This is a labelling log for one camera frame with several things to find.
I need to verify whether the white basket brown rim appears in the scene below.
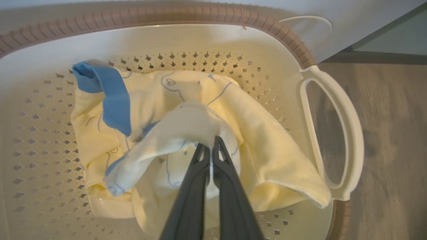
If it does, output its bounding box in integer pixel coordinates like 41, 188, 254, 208
0, 3, 365, 240

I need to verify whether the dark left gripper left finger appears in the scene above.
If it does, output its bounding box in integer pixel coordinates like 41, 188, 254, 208
159, 143, 211, 240

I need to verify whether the white front-load washing machine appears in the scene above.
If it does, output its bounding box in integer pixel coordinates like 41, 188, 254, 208
0, 0, 427, 64

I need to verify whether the dark baseboard strip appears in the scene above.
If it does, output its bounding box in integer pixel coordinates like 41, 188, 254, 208
321, 51, 427, 65

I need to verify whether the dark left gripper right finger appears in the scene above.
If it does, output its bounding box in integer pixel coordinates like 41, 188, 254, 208
212, 136, 265, 240

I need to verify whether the large pale green cabinet door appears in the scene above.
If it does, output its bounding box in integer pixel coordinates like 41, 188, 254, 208
350, 2, 427, 56

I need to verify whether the cream yellow garment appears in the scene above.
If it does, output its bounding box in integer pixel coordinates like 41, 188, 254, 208
70, 61, 332, 238

